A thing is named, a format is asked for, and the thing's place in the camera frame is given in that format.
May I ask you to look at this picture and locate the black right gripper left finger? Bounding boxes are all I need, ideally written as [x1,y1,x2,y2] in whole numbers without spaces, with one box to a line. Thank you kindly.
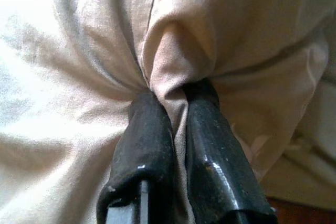
[96,91,176,224]

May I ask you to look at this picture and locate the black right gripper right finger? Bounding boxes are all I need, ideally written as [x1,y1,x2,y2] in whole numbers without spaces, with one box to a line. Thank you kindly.
[182,80,279,224]

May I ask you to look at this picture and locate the large grey floral pillow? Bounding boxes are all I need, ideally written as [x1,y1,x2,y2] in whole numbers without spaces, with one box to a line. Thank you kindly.
[0,0,336,224]

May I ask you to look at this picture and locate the grey floral bed sheet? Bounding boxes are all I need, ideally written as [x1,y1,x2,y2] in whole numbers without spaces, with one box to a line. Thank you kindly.
[251,77,336,210]

